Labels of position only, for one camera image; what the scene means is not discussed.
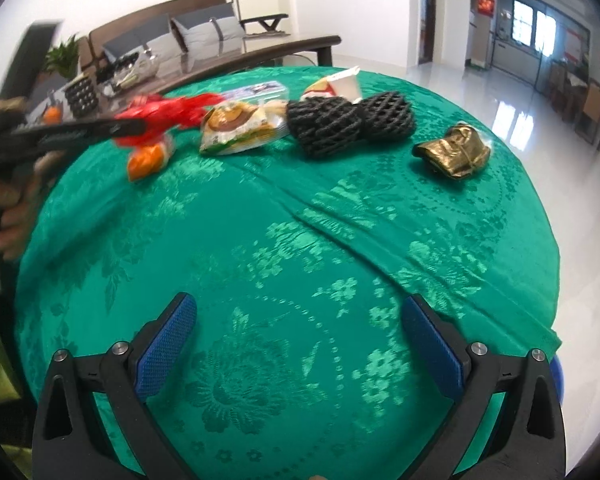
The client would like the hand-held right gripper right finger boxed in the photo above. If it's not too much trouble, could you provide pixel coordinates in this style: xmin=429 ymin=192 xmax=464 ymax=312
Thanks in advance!
xmin=401 ymin=293 xmax=567 ymax=480

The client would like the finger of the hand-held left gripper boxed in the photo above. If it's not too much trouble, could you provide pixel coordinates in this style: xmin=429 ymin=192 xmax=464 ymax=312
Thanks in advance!
xmin=27 ymin=116 xmax=147 ymax=154

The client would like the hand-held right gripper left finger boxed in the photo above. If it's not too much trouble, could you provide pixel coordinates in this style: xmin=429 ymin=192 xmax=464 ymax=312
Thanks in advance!
xmin=31 ymin=291 xmax=199 ymax=480

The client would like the red plastic bag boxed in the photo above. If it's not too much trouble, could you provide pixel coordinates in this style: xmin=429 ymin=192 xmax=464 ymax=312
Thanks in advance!
xmin=112 ymin=92 xmax=227 ymax=149

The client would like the clear plastic box purple label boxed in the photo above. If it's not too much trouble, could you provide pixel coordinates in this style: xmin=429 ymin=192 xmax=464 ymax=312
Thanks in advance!
xmin=220 ymin=81 xmax=289 ymax=106

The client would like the person's left hand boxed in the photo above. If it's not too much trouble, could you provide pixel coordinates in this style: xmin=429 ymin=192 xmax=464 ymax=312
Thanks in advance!
xmin=0 ymin=151 xmax=67 ymax=262

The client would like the black dimpled tray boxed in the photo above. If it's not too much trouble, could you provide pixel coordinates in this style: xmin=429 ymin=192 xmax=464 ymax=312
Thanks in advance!
xmin=63 ymin=73 xmax=100 ymax=117

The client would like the green potted plant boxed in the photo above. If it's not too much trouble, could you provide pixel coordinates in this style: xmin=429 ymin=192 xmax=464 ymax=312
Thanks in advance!
xmin=44 ymin=34 xmax=81 ymax=79

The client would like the orange in clear wrapper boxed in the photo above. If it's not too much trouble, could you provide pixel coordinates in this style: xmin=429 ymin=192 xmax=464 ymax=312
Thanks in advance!
xmin=127 ymin=139 xmax=177 ymax=184

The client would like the glass tray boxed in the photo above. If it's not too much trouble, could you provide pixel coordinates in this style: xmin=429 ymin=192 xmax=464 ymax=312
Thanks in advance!
xmin=96 ymin=51 xmax=162 ymax=97

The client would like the dark grey cushion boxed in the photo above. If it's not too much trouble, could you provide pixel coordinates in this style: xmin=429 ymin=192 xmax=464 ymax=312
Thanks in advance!
xmin=102 ymin=14 xmax=181 ymax=64

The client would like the blue stool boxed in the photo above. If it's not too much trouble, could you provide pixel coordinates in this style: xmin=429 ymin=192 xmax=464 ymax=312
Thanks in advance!
xmin=552 ymin=354 xmax=565 ymax=404

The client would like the dark wooden sofa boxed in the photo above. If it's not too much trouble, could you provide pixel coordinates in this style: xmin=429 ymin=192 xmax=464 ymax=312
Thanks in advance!
xmin=77 ymin=0 xmax=289 ymax=75

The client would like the yellow snack packet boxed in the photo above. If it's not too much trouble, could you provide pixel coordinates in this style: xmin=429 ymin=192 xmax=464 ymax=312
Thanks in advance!
xmin=199 ymin=100 xmax=290 ymax=156

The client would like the green floral tablecloth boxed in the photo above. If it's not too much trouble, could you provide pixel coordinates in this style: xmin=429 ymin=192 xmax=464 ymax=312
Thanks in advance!
xmin=14 ymin=65 xmax=563 ymax=480

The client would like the light grey cushion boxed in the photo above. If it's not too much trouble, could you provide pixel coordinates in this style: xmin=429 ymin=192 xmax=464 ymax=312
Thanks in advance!
xmin=172 ymin=2 xmax=246 ymax=54

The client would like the dark wooden coffee table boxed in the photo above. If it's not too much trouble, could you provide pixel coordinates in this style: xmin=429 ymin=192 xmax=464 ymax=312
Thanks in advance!
xmin=27 ymin=35 xmax=342 ymax=127

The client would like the gold foil wrapper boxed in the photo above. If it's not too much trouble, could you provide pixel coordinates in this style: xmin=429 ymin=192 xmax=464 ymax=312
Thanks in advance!
xmin=412 ymin=122 xmax=492 ymax=181

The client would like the black foam net sleeve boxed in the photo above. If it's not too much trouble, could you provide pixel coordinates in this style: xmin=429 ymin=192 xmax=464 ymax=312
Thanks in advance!
xmin=355 ymin=91 xmax=415 ymax=142
xmin=285 ymin=97 xmax=367 ymax=161

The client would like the crushed white red paper cup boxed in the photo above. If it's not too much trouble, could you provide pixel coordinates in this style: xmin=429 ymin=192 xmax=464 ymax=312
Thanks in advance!
xmin=300 ymin=66 xmax=364 ymax=104

